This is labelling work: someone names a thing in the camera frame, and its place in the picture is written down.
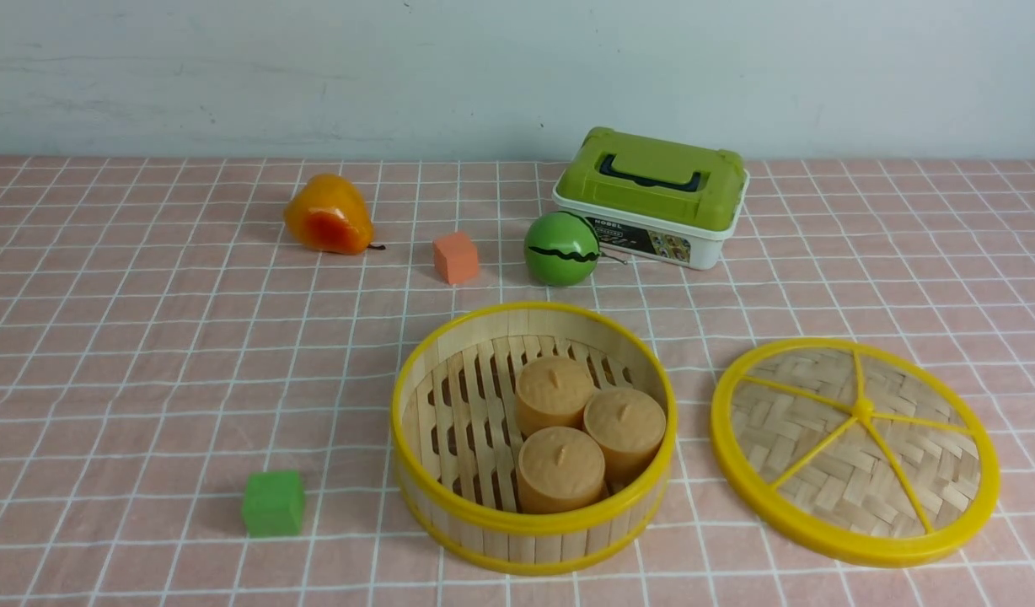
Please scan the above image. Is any yellow rimmed bamboo steamer lid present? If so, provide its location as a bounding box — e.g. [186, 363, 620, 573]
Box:
[710, 338, 1000, 568]

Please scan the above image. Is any bamboo steamer basket yellow rim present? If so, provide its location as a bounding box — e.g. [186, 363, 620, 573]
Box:
[390, 301, 677, 576]

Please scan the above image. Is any green lid white storage box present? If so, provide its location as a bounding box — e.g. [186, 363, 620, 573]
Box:
[552, 126, 749, 271]

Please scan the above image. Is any green toy watermelon ball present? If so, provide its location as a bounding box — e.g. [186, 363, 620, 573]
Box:
[523, 211, 628, 287]

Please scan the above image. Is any orange foam cube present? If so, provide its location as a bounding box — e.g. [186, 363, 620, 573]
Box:
[432, 231, 480, 285]

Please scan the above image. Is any tan bun back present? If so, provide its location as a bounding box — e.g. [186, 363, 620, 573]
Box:
[515, 355, 598, 437]

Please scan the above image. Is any tan bun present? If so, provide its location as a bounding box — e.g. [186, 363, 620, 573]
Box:
[518, 427, 607, 514]
[583, 388, 667, 484]
[515, 355, 598, 437]

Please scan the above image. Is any tan bun right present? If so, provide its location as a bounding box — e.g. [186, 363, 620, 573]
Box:
[583, 388, 667, 484]

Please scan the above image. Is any tan bun front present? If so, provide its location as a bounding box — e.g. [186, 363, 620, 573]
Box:
[518, 427, 607, 514]

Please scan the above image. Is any orange yellow toy pear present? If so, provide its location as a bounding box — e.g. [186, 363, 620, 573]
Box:
[283, 173, 386, 256]

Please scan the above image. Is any green foam cube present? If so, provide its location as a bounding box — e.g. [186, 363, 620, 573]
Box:
[241, 470, 306, 538]

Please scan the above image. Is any pink checkered tablecloth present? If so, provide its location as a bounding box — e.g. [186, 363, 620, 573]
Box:
[0, 155, 1035, 606]

